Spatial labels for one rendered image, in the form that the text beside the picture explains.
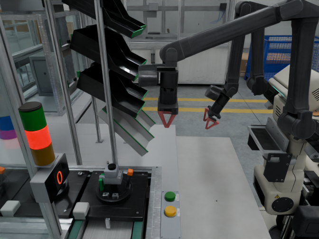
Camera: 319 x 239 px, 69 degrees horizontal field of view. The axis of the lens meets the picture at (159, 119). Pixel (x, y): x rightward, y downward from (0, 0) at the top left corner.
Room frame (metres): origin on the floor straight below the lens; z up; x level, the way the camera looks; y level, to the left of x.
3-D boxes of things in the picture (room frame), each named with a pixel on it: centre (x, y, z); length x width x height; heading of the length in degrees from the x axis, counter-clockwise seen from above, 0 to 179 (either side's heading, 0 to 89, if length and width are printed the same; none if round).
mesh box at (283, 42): (4.79, -2.58, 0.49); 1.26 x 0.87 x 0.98; 89
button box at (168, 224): (0.58, -0.04, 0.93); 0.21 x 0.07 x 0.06; 178
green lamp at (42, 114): (0.49, 0.30, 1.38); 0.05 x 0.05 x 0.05
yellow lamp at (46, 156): (0.49, 0.30, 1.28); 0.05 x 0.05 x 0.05
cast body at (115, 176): (0.67, 0.18, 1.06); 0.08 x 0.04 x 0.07; 88
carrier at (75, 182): (0.68, 0.43, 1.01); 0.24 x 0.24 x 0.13; 88
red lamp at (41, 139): (0.49, 0.30, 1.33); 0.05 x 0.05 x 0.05
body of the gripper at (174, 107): (0.72, -0.03, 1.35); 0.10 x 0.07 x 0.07; 178
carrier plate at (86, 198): (0.67, 0.17, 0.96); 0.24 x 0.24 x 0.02; 88
